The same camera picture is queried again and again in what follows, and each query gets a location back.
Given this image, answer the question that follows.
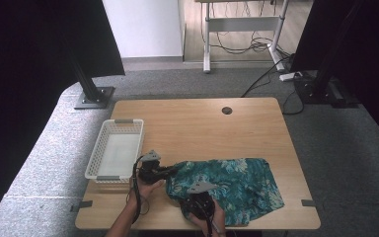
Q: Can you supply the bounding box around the person's right hand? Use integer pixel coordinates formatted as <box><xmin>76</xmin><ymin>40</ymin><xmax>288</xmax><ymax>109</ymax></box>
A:
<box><xmin>189</xmin><ymin>204</ymin><xmax>227</xmax><ymax>237</ymax></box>

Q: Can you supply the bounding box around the white plastic basket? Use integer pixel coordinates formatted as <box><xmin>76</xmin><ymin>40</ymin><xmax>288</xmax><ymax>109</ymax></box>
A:
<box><xmin>84</xmin><ymin>118</ymin><xmax>145</xmax><ymax>185</ymax></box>

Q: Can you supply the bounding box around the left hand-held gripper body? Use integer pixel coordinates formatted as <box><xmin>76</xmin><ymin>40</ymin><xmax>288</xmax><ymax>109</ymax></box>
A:
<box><xmin>137</xmin><ymin>149</ymin><xmax>166</xmax><ymax>186</ymax></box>

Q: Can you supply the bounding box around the tangle of black cables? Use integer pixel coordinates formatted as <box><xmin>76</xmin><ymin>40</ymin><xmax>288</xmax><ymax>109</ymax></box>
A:
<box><xmin>199</xmin><ymin>0</ymin><xmax>292</xmax><ymax>55</ymax></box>

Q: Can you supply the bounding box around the black floor cable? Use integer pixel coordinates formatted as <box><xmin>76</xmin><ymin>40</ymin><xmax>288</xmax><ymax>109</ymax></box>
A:
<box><xmin>240</xmin><ymin>53</ymin><xmax>306</xmax><ymax>117</ymax></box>

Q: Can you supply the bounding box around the black metal stand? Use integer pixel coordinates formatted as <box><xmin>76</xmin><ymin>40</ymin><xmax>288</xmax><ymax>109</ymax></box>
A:
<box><xmin>68</xmin><ymin>55</ymin><xmax>116</xmax><ymax>111</ymax></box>
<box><xmin>294</xmin><ymin>0</ymin><xmax>362</xmax><ymax>110</ymax></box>

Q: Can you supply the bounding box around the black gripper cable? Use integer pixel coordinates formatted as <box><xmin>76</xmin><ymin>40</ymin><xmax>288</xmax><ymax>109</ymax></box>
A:
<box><xmin>196</xmin><ymin>202</ymin><xmax>215</xmax><ymax>237</ymax></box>
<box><xmin>125</xmin><ymin>154</ymin><xmax>146</xmax><ymax>225</ymax></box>

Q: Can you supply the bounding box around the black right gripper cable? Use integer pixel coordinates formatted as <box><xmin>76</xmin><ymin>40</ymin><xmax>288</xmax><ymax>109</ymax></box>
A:
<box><xmin>196</xmin><ymin>202</ymin><xmax>215</xmax><ymax>237</ymax></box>

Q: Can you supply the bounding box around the white power strip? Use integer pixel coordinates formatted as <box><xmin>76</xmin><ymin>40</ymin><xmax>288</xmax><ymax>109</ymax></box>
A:
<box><xmin>278</xmin><ymin>71</ymin><xmax>304</xmax><ymax>83</ymax></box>

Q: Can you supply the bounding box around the white desk frame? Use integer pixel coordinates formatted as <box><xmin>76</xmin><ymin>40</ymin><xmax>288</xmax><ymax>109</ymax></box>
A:
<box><xmin>194</xmin><ymin>0</ymin><xmax>291</xmax><ymax>74</ymax></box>

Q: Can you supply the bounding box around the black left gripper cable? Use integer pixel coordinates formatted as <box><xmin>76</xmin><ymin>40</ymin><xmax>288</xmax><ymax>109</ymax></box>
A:
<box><xmin>125</xmin><ymin>154</ymin><xmax>146</xmax><ymax>225</ymax></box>

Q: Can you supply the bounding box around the teal floral shirt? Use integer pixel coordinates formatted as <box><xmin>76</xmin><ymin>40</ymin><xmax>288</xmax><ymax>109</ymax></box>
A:
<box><xmin>165</xmin><ymin>157</ymin><xmax>286</xmax><ymax>228</ymax></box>

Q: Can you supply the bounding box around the black curtain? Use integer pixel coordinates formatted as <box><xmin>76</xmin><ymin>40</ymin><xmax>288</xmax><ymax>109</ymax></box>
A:
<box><xmin>290</xmin><ymin>0</ymin><xmax>379</xmax><ymax>151</ymax></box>
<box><xmin>0</xmin><ymin>0</ymin><xmax>126</xmax><ymax>228</ymax></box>

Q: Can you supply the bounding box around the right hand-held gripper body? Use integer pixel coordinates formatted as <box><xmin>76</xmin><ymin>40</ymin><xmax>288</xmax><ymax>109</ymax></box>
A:
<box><xmin>180</xmin><ymin>180</ymin><xmax>218</xmax><ymax>221</ymax></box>

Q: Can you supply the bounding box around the person's left hand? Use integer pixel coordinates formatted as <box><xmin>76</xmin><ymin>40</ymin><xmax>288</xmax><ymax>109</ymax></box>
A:
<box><xmin>128</xmin><ymin>179</ymin><xmax>166</xmax><ymax>206</ymax></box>

